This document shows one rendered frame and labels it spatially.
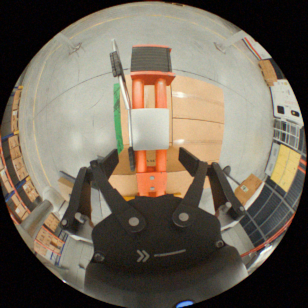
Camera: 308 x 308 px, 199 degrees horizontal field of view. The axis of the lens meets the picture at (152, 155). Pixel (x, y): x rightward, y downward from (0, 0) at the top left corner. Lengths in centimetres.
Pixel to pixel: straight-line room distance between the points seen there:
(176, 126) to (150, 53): 63
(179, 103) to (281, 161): 704
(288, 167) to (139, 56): 733
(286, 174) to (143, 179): 736
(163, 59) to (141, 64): 4
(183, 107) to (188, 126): 17
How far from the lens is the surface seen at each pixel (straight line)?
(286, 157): 724
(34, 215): 70
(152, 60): 18
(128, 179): 37
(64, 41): 284
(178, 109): 75
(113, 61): 19
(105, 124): 137
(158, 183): 19
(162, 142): 15
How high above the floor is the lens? 124
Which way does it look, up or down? 69 degrees down
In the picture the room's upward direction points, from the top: 168 degrees clockwise
